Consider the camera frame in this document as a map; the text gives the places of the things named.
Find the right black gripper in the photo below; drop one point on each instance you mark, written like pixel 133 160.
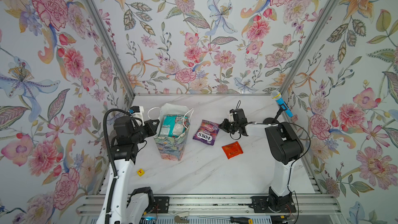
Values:
pixel 231 125

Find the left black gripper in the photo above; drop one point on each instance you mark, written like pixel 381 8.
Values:
pixel 149 127

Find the teal snack packet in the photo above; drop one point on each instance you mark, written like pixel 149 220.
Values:
pixel 174 126

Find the floral paper gift bag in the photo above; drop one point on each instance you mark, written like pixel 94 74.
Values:
pixel 172 148

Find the purple Fox's berries candy bag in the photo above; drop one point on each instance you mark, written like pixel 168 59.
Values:
pixel 207 132

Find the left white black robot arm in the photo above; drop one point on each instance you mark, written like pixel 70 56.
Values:
pixel 119 207

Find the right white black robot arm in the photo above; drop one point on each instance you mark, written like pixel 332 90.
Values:
pixel 284 146

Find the red snack packet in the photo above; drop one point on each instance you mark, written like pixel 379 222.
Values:
pixel 232 150

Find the small yellow cube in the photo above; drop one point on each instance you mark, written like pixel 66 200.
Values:
pixel 140 172

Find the blue microphone on stand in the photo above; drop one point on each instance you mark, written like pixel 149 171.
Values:
pixel 276 95

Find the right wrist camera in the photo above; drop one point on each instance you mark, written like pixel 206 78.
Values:
pixel 231 117

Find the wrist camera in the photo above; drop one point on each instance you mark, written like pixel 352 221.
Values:
pixel 231 117
pixel 137 112

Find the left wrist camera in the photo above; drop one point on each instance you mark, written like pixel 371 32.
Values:
pixel 137 112

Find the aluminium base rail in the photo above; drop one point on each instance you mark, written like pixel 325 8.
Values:
pixel 303 204

